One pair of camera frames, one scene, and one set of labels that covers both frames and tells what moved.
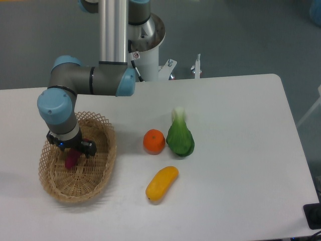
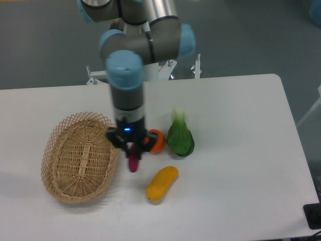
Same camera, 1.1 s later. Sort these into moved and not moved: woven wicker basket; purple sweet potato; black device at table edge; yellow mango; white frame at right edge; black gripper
Moved: black gripper; purple sweet potato
Not moved: black device at table edge; woven wicker basket; yellow mango; white frame at right edge
